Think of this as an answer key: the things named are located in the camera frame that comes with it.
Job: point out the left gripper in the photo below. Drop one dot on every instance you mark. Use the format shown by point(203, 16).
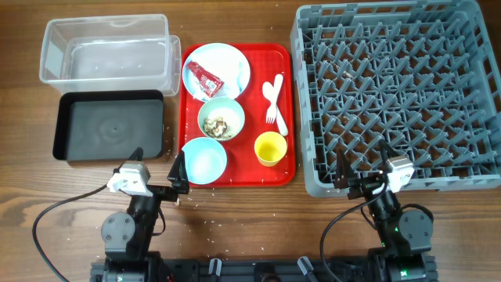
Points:
point(176, 175)

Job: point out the cream plastic spoon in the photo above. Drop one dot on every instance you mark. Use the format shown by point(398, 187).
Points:
point(278, 117)

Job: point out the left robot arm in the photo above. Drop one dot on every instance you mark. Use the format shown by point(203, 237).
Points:
point(127, 235)

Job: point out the grey dishwasher rack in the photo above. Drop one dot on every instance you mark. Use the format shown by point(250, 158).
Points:
point(419, 75)

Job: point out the light blue plate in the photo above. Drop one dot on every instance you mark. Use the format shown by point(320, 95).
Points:
point(220, 51)

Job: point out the green bowl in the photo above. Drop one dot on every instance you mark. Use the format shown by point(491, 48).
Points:
point(227, 108)

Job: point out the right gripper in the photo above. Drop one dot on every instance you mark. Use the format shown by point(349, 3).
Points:
point(345, 178)

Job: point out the red ketchup packet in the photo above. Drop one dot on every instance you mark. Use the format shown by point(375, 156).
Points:
point(209, 83)

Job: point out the white napkin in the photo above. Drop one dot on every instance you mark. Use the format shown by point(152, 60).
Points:
point(226, 71)

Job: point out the food scraps rice and peanuts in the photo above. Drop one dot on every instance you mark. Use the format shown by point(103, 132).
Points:
point(215, 127)

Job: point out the light blue bowl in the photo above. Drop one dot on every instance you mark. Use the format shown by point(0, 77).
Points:
point(206, 160)

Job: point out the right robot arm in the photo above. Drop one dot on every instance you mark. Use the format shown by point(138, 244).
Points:
point(405, 231)

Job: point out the black plastic tray bin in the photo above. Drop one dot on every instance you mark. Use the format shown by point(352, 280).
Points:
point(110, 125)

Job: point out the yellow plastic cup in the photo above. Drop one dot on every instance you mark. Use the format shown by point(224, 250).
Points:
point(270, 148)

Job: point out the clear plastic bin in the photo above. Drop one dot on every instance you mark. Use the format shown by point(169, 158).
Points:
point(111, 53)

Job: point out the red serving tray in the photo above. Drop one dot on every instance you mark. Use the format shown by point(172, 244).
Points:
point(243, 168)

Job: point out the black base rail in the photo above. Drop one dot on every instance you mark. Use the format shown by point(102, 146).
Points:
point(242, 270)

